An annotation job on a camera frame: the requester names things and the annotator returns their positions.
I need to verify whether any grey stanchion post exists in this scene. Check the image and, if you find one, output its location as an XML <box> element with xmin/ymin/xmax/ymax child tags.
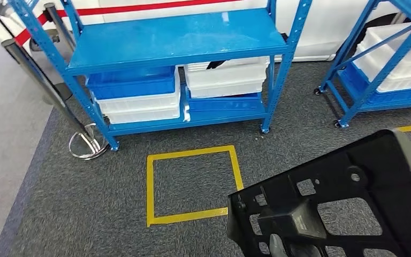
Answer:
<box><xmin>43</xmin><ymin>3</ymin><xmax>77</xmax><ymax>54</ymax></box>

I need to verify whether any blue plastic bin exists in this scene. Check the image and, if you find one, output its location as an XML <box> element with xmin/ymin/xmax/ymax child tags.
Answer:
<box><xmin>337</xmin><ymin>62</ymin><xmax>411</xmax><ymax>106</ymax></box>
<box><xmin>86</xmin><ymin>66</ymin><xmax>177</xmax><ymax>101</ymax></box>
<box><xmin>185</xmin><ymin>87</ymin><xmax>265</xmax><ymax>123</ymax></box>

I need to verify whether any blue metal shelf rack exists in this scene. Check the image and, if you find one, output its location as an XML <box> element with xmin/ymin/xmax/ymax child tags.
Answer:
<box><xmin>9</xmin><ymin>0</ymin><xmax>313</xmax><ymax>152</ymax></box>

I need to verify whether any red barrier belt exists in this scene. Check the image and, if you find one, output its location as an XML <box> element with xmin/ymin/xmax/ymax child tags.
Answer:
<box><xmin>56</xmin><ymin>0</ymin><xmax>243</xmax><ymax>17</ymax></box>
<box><xmin>14</xmin><ymin>27</ymin><xmax>47</xmax><ymax>47</ymax></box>

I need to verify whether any blue wheeled shelf rack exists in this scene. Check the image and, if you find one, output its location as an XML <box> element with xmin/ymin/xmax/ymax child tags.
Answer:
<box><xmin>313</xmin><ymin>0</ymin><xmax>411</xmax><ymax>129</ymax></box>

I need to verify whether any white car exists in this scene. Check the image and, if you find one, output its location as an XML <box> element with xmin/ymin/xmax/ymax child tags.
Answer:
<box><xmin>0</xmin><ymin>0</ymin><xmax>405</xmax><ymax>63</ymax></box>

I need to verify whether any yellow floor tape square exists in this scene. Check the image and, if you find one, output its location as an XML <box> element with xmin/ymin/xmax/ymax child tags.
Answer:
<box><xmin>146</xmin><ymin>145</ymin><xmax>245</xmax><ymax>228</ymax></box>

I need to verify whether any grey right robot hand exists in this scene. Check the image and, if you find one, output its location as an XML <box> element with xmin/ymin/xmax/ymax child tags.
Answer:
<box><xmin>268</xmin><ymin>233</ymin><xmax>291</xmax><ymax>257</ymax></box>

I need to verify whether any black plastic plate holder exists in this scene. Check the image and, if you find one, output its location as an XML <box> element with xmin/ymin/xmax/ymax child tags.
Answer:
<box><xmin>226</xmin><ymin>128</ymin><xmax>411</xmax><ymax>257</ymax></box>

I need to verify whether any stanchion with chrome base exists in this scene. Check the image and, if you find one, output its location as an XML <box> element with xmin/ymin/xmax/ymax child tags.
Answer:
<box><xmin>1</xmin><ymin>38</ymin><xmax>111</xmax><ymax>161</ymax></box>

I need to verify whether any black plastic piece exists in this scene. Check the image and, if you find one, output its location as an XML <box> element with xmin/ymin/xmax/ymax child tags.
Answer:
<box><xmin>206</xmin><ymin>60</ymin><xmax>228</xmax><ymax>70</ymax></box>

